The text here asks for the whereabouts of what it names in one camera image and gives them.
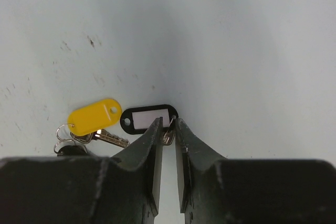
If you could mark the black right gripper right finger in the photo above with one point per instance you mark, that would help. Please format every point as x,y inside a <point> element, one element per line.
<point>215,189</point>

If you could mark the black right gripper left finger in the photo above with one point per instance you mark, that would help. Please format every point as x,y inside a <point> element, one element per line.
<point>124,188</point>

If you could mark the black solid tag key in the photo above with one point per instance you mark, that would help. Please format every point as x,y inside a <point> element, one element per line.
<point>69,148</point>

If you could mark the yellow tag key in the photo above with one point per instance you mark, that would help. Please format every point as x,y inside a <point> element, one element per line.
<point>89,123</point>

